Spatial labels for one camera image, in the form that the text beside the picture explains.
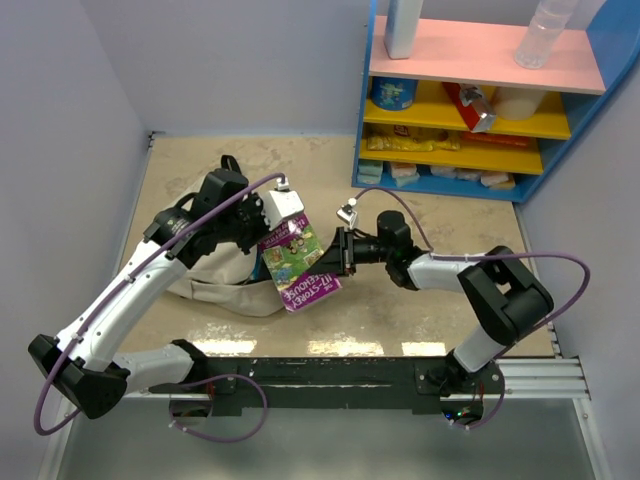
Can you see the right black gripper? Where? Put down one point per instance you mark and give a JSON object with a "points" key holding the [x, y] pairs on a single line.
{"points": [[340, 256]]}

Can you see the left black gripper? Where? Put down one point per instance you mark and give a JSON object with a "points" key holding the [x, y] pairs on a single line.
{"points": [[255, 204]]}

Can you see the colourful box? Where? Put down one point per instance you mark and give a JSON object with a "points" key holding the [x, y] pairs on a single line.
{"points": [[289, 252]]}

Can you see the beige student backpack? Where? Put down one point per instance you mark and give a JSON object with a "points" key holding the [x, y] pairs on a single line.
{"points": [[219, 272]]}

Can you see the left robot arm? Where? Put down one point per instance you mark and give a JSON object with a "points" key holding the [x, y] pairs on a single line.
{"points": [[82, 361]]}

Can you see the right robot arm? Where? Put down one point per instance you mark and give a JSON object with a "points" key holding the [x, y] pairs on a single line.
{"points": [[505, 296]]}

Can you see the yellow snack bag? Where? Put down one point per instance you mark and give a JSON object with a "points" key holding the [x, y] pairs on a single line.
{"points": [[401, 138]]}

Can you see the pastel sponges row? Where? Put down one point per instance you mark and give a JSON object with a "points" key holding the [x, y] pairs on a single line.
{"points": [[403, 174]]}

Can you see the blue tin can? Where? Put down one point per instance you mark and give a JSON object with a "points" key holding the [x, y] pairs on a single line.
{"points": [[393, 94]]}

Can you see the orange red packet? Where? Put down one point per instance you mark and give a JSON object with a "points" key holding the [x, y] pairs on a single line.
{"points": [[496, 139]]}

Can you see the blue shelf unit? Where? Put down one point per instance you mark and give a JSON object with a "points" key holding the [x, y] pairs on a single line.
{"points": [[460, 117]]}

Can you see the red snack packet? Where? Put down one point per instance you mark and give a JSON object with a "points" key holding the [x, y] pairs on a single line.
{"points": [[472, 104]]}

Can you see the white bowl cup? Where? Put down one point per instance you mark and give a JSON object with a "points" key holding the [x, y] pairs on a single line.
{"points": [[516, 104]]}

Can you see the white bottle on shelf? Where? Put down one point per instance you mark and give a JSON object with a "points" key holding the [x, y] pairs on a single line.
{"points": [[401, 26]]}

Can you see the clear plastic bottle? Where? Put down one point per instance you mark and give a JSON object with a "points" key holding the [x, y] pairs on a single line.
{"points": [[545, 27]]}

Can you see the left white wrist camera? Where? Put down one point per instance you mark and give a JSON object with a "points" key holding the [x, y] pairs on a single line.
{"points": [[281, 206]]}

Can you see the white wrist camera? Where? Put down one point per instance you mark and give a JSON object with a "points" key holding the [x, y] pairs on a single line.
{"points": [[347, 213], [281, 206]]}

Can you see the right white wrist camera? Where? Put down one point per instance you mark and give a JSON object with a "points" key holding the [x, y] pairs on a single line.
{"points": [[347, 213]]}

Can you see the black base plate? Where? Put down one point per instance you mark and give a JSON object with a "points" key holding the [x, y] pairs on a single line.
{"points": [[416, 384]]}

